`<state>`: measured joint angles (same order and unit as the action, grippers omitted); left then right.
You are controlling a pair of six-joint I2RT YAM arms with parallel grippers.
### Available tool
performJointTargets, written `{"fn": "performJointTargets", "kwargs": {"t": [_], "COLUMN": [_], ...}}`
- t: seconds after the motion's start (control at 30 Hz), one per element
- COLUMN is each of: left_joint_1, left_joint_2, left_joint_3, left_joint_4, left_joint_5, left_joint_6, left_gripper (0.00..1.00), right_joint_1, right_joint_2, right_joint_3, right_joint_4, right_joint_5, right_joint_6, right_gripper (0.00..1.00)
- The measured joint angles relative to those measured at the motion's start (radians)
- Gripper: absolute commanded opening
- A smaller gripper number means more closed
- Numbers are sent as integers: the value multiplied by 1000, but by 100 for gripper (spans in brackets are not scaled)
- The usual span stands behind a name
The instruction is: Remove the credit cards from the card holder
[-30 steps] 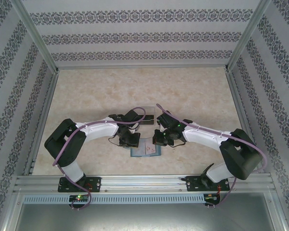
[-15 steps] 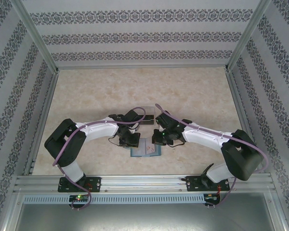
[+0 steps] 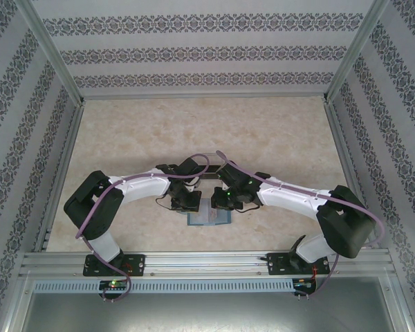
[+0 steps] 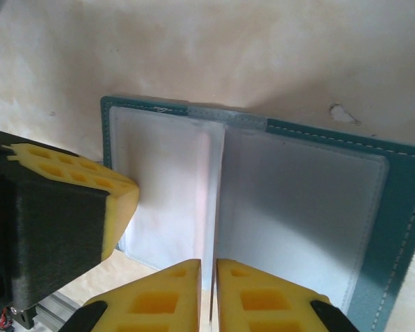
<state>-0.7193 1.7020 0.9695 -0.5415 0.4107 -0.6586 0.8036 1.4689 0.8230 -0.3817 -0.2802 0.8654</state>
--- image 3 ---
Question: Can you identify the teal leather card holder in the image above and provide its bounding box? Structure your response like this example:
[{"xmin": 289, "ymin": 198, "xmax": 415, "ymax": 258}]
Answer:
[{"xmin": 186, "ymin": 199, "xmax": 233, "ymax": 228}]

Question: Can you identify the grey metal panel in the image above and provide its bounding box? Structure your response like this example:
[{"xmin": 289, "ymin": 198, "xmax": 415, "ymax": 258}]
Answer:
[{"xmin": 6, "ymin": 290, "xmax": 411, "ymax": 332}]

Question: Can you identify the left controller circuit board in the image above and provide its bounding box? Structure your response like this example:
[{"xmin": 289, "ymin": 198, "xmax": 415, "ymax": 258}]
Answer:
[{"xmin": 97, "ymin": 279, "xmax": 129, "ymax": 300}]

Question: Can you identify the controller circuit board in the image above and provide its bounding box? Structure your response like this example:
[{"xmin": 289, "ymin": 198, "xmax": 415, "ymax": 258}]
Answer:
[
  {"xmin": 292, "ymin": 276, "xmax": 318, "ymax": 297},
  {"xmin": 97, "ymin": 279, "xmax": 129, "ymax": 300}
]

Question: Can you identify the right controller circuit board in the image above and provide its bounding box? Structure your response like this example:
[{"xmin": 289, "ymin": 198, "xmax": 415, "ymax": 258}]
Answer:
[{"xmin": 292, "ymin": 276, "xmax": 318, "ymax": 297}]

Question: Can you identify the thin black right gripper cable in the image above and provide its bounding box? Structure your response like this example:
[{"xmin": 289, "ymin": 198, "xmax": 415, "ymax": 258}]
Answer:
[{"xmin": 234, "ymin": 202, "xmax": 264, "ymax": 212}]

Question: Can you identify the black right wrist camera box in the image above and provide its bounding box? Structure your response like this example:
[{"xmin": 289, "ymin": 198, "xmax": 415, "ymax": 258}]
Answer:
[{"xmin": 216, "ymin": 162, "xmax": 246, "ymax": 187}]

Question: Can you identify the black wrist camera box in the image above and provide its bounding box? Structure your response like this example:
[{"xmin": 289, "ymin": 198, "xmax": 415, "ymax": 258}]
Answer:
[
  {"xmin": 216, "ymin": 162, "xmax": 246, "ymax": 187},
  {"xmin": 178, "ymin": 157, "xmax": 201, "ymax": 179}
]

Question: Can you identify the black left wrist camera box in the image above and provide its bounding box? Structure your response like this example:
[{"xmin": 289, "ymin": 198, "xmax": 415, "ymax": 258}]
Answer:
[{"xmin": 178, "ymin": 157, "xmax": 201, "ymax": 179}]

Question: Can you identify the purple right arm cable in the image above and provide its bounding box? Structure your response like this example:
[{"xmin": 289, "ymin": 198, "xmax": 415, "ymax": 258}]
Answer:
[{"xmin": 214, "ymin": 149, "xmax": 385, "ymax": 299}]

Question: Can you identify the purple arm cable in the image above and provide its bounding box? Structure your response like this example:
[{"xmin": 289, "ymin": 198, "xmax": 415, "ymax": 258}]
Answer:
[
  {"xmin": 75, "ymin": 154, "xmax": 210, "ymax": 299},
  {"xmin": 214, "ymin": 149, "xmax": 385, "ymax": 299}
]

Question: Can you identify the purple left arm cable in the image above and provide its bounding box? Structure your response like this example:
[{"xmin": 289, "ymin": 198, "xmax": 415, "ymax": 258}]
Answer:
[{"xmin": 75, "ymin": 154, "xmax": 210, "ymax": 299}]

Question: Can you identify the aluminium mounting rail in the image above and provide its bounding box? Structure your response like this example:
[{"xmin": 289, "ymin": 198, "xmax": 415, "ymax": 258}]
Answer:
[{"xmin": 20, "ymin": 251, "xmax": 391, "ymax": 277}]

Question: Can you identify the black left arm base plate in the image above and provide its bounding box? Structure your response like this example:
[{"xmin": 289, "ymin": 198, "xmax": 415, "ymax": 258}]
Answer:
[{"xmin": 82, "ymin": 254, "xmax": 147, "ymax": 277}]

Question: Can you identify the slotted grey cable duct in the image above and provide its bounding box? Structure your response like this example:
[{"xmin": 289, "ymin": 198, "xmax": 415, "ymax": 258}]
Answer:
[{"xmin": 33, "ymin": 279, "xmax": 295, "ymax": 292}]

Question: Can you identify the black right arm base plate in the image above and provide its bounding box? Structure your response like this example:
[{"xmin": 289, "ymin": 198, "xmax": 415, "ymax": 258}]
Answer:
[{"xmin": 266, "ymin": 252, "xmax": 329, "ymax": 277}]

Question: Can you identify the aluminium side rail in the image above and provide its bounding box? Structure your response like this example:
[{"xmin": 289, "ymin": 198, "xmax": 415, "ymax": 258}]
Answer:
[
  {"xmin": 34, "ymin": 103, "xmax": 86, "ymax": 252},
  {"xmin": 326, "ymin": 102, "xmax": 380, "ymax": 249}
]

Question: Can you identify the aluminium frame post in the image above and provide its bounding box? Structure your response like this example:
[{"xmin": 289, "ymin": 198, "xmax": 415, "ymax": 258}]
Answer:
[
  {"xmin": 323, "ymin": 0, "xmax": 391, "ymax": 103},
  {"xmin": 15, "ymin": 0, "xmax": 87, "ymax": 104}
]

